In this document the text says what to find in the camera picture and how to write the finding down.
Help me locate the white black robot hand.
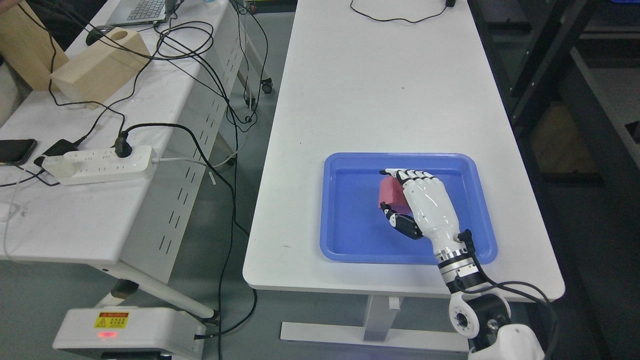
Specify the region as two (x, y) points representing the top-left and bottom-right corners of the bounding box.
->
(380, 168), (467, 264)

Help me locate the pink block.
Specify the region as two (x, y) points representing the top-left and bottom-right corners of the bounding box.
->
(378, 176), (412, 215)

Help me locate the blue tray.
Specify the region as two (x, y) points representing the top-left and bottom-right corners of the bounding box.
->
(318, 152), (498, 265)

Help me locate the black left shelf rack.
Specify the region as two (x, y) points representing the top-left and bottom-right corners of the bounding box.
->
(468, 0), (640, 360)

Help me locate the wooden block with hole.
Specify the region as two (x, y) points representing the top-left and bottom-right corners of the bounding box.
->
(51, 27), (150, 110)

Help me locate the white table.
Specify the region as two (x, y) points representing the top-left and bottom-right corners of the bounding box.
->
(242, 0), (566, 351)

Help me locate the cardboard box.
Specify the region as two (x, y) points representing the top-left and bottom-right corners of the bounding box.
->
(530, 102), (599, 174)

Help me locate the white device with warning label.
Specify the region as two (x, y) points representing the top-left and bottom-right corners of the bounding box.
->
(52, 307), (206, 360)

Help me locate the white side desk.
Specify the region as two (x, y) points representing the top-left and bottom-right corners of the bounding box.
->
(1, 0), (244, 319)

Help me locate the white power strip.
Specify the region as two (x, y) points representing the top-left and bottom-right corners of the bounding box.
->
(42, 145), (156, 186)

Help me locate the silver laptop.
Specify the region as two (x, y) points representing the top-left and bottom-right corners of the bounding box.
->
(106, 0), (177, 27)

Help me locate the black smartphone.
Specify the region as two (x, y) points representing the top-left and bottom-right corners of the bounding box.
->
(0, 139), (38, 167)

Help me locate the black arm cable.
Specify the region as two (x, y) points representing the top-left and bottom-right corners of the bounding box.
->
(458, 229), (560, 360)

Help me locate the black power plug cable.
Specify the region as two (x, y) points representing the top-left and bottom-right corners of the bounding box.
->
(114, 122), (259, 360)

